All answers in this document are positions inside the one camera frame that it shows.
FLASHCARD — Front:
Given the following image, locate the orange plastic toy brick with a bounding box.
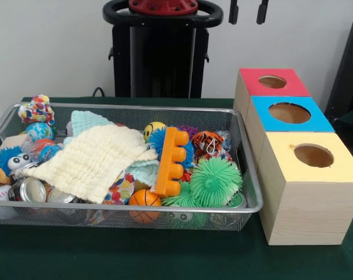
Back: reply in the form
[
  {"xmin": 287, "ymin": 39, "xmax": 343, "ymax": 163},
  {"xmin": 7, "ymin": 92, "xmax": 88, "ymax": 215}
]
[{"xmin": 154, "ymin": 127, "xmax": 190, "ymax": 197}]

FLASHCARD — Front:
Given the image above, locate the orange toy basketball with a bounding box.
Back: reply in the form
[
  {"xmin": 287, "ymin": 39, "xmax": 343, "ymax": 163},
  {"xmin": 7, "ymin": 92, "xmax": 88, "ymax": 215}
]
[{"xmin": 128, "ymin": 188, "xmax": 162, "ymax": 225}]

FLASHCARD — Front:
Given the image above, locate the green spiky puffer toy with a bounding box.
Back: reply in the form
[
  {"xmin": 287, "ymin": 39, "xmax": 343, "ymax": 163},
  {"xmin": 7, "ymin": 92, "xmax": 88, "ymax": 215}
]
[{"xmin": 161, "ymin": 157, "xmax": 243, "ymax": 208}]

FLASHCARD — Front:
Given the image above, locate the robot pedestal with red flange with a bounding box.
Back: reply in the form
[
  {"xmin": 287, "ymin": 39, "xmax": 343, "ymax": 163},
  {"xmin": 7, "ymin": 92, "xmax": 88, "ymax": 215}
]
[{"xmin": 102, "ymin": 0, "xmax": 224, "ymax": 99}]

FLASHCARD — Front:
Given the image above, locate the blue globe ball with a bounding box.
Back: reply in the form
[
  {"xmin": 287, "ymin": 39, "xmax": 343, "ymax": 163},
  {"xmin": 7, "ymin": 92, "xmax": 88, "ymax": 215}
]
[{"xmin": 26, "ymin": 122, "xmax": 54, "ymax": 143}]

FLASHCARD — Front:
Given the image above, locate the yellow smiley ball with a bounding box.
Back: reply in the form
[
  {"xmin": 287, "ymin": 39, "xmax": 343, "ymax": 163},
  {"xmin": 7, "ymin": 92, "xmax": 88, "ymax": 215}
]
[{"xmin": 143, "ymin": 121, "xmax": 167, "ymax": 144}]

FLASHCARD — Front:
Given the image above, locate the tiger plush toy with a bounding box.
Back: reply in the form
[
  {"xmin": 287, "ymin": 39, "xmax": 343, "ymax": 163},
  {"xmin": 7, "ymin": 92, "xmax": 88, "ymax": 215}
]
[{"xmin": 190, "ymin": 131, "xmax": 226, "ymax": 160}]

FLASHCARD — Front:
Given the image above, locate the cream yellow cloth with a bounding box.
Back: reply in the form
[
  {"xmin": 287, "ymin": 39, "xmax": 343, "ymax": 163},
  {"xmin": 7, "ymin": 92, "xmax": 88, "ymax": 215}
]
[{"xmin": 20, "ymin": 124, "xmax": 159, "ymax": 205}]

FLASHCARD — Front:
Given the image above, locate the black standing panel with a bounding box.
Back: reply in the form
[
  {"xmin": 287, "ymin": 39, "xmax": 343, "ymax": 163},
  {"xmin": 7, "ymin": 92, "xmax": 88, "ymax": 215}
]
[{"xmin": 324, "ymin": 19, "xmax": 353, "ymax": 117}]

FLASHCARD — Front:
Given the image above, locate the light blue cloth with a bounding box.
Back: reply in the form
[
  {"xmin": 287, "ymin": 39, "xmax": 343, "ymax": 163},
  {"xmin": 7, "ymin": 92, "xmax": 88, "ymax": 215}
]
[{"xmin": 64, "ymin": 110, "xmax": 165, "ymax": 187}]

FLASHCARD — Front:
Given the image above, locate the knotted polka dot cloth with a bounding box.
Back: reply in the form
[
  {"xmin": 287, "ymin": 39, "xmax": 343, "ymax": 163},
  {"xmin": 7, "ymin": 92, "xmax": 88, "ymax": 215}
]
[{"xmin": 18, "ymin": 94, "xmax": 56, "ymax": 127}]

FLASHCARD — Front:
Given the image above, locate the wooden three-hole box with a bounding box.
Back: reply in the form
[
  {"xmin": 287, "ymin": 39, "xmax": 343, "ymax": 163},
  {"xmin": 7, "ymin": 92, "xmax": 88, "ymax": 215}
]
[{"xmin": 233, "ymin": 68, "xmax": 353, "ymax": 246}]

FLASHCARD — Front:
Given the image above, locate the large blue spiky puffer toy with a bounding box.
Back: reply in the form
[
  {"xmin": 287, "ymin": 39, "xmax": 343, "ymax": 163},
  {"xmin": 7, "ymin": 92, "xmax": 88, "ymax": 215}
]
[{"xmin": 0, "ymin": 145, "xmax": 33, "ymax": 177}]

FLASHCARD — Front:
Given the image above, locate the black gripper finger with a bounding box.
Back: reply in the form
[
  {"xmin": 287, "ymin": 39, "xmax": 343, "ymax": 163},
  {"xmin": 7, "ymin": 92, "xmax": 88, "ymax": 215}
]
[
  {"xmin": 256, "ymin": 0, "xmax": 270, "ymax": 26},
  {"xmin": 228, "ymin": 0, "xmax": 239, "ymax": 25}
]

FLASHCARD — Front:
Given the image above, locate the silver mesh bin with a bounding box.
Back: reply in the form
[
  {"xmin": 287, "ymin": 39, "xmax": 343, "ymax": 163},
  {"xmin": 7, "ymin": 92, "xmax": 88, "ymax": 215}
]
[{"xmin": 0, "ymin": 101, "xmax": 264, "ymax": 233}]

